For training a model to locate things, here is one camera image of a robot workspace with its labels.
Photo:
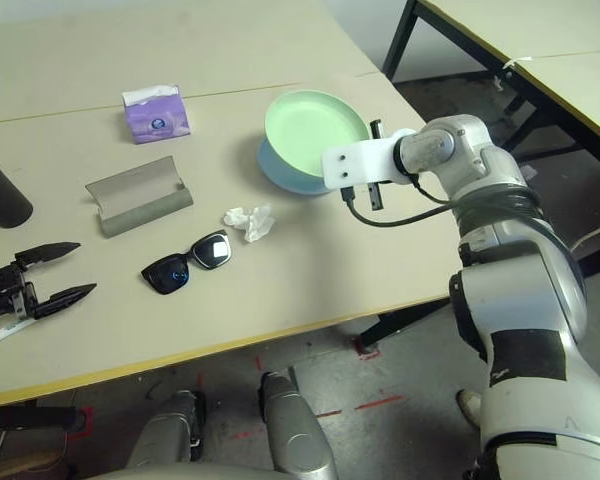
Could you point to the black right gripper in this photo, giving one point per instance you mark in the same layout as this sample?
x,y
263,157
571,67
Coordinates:
x,y
375,197

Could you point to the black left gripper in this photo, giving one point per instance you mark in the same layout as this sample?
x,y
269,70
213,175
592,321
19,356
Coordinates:
x,y
5,295

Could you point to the green plate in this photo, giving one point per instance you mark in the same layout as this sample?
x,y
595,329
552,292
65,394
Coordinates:
x,y
310,130

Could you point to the black sunglasses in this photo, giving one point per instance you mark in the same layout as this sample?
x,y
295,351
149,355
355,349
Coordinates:
x,y
180,270

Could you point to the white tissue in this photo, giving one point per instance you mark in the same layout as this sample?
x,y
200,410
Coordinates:
x,y
252,222

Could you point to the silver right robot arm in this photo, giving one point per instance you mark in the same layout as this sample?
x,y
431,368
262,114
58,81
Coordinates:
x,y
520,280

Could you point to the uncapped black tip marker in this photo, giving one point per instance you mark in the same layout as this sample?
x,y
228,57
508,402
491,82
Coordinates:
x,y
10,331

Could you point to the light blue plate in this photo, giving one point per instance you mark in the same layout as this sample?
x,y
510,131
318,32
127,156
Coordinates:
x,y
290,180

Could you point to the black pen holder cup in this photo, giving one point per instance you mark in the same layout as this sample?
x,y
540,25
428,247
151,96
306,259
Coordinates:
x,y
2,195

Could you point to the grey open glasses case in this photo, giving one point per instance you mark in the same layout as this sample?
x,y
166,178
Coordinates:
x,y
140,200

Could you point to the purple tissue pack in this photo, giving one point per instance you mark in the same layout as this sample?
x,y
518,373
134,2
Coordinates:
x,y
157,120

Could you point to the silver robot left leg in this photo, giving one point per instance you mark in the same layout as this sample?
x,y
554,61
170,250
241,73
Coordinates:
x,y
165,430

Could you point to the silver robot leg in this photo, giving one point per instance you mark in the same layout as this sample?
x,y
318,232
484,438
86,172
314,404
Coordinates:
x,y
295,430
165,430

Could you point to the wooden plank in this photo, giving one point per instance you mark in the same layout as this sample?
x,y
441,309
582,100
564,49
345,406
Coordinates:
x,y
15,460

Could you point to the white zip tie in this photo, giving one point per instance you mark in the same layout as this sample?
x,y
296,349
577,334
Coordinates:
x,y
517,62

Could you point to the white shoe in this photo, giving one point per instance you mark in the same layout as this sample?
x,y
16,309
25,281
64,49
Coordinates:
x,y
469,406

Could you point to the grey robot torso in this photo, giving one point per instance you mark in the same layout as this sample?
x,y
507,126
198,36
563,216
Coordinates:
x,y
180,472

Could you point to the silver robot right leg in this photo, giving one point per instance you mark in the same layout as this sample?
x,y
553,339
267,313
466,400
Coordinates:
x,y
295,430

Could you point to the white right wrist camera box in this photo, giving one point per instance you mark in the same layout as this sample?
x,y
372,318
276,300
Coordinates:
x,y
360,162

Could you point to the beige table black frame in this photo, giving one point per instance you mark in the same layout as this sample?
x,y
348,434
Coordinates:
x,y
555,55

